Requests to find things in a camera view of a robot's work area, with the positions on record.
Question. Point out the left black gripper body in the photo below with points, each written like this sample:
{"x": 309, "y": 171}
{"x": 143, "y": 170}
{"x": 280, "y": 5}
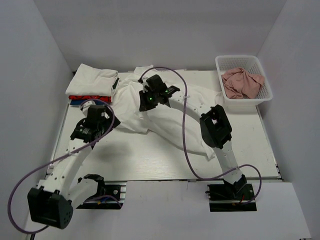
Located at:
{"x": 105, "y": 125}

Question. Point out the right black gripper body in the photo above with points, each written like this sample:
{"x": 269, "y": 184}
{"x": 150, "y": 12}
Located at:
{"x": 148, "y": 99}

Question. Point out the white t-shirt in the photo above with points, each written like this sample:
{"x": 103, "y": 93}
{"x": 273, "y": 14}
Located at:
{"x": 90, "y": 81}
{"x": 167, "y": 122}

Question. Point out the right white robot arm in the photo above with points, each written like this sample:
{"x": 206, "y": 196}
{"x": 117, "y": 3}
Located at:
{"x": 215, "y": 127}

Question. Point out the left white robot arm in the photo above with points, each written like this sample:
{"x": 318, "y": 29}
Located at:
{"x": 53, "y": 202}

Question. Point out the folded red t-shirt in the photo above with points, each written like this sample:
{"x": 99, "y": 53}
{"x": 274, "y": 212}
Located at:
{"x": 90, "y": 98}

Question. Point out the folded blue t-shirt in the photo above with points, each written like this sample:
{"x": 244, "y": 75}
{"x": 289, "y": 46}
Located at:
{"x": 76, "y": 102}

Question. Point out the pink crumpled t-shirt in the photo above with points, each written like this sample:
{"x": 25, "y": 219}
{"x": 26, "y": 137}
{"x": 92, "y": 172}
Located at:
{"x": 239, "y": 83}

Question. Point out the white plastic basket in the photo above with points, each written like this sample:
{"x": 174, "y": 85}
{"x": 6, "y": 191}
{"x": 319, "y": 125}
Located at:
{"x": 252, "y": 65}

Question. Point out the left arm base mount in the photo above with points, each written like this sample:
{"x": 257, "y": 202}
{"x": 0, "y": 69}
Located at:
{"x": 108, "y": 195}

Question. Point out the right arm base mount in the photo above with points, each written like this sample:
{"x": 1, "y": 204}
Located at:
{"x": 222, "y": 201}

